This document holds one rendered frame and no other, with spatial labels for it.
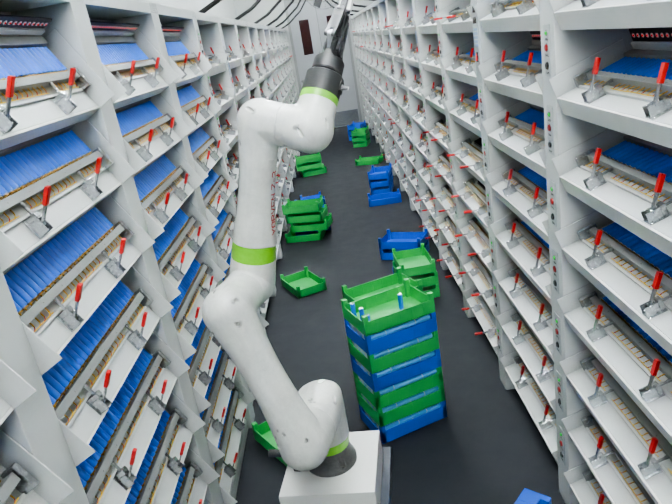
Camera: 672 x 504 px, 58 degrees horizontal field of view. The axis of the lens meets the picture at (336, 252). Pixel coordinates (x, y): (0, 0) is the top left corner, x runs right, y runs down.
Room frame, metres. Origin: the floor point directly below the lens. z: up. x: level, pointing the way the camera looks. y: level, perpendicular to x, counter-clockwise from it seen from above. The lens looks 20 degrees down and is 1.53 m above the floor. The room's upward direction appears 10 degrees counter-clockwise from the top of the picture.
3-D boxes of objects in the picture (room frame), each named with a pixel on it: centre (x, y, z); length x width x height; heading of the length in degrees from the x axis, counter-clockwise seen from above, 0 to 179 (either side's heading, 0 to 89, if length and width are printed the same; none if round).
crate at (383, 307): (2.11, -0.16, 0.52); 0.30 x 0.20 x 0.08; 111
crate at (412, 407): (2.11, -0.16, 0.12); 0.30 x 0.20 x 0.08; 111
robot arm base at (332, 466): (1.47, 0.17, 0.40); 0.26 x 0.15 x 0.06; 73
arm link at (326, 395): (1.45, 0.12, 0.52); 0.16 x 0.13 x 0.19; 163
